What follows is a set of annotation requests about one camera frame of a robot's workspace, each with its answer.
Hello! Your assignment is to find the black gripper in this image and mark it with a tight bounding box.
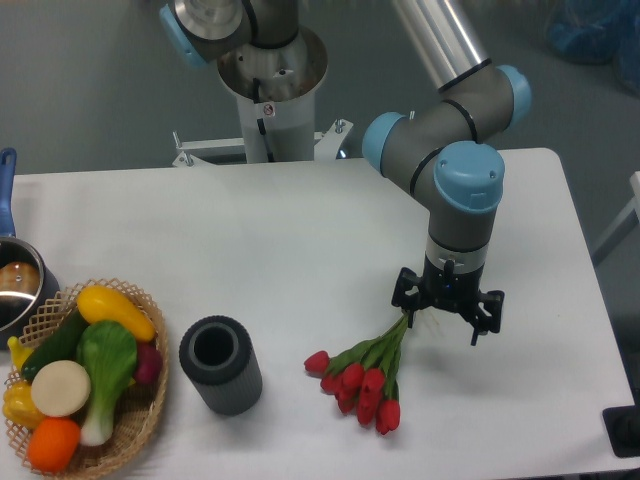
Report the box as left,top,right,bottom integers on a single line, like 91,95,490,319
391,256,504,346

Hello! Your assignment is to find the red tulip bouquet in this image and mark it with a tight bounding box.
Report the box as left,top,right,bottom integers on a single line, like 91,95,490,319
303,314,410,436

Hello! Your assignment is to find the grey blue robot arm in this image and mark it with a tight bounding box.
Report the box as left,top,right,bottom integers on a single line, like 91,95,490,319
159,1,531,336

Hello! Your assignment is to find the black device at edge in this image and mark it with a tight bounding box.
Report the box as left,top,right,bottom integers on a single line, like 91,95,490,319
602,405,639,458

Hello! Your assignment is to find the dark grey ribbed vase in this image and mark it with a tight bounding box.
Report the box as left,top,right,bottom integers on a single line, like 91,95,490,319
179,315,263,416

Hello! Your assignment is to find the red radish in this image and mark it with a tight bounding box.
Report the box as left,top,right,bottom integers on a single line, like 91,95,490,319
133,343,163,385

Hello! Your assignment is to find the blue plastic bag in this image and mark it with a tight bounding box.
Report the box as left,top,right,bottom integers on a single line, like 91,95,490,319
544,1,639,96

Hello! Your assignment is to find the green bok choy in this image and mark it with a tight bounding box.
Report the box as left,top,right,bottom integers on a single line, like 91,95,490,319
76,320,137,447

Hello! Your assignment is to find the yellow squash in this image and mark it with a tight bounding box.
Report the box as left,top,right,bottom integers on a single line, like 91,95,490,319
76,285,156,342

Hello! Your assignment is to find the woven wicker basket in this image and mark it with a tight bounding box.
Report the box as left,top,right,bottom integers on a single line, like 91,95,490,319
1,279,169,479

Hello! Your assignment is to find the dark green cucumber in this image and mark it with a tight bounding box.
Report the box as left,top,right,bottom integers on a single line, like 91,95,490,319
20,309,89,382

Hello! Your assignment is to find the beige round disc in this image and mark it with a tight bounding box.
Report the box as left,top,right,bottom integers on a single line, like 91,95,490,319
31,360,91,417

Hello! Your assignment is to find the orange fruit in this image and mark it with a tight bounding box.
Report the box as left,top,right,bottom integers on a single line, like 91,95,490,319
27,417,81,473

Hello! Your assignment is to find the yellow banana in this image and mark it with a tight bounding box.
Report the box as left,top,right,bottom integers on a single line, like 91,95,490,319
7,336,34,371

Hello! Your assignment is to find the yellow bell pepper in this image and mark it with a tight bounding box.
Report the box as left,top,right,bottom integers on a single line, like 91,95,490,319
2,380,46,430

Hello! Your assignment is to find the white furniture frame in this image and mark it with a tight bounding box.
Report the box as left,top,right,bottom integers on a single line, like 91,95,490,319
591,171,639,267

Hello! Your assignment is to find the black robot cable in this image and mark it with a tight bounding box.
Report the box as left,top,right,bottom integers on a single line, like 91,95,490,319
251,77,275,163

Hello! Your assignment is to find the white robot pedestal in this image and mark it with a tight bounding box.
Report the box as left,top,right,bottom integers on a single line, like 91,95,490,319
173,26,353,167

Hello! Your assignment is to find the blue handled saucepan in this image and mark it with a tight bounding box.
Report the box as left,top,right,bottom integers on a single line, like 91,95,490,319
1,147,59,351

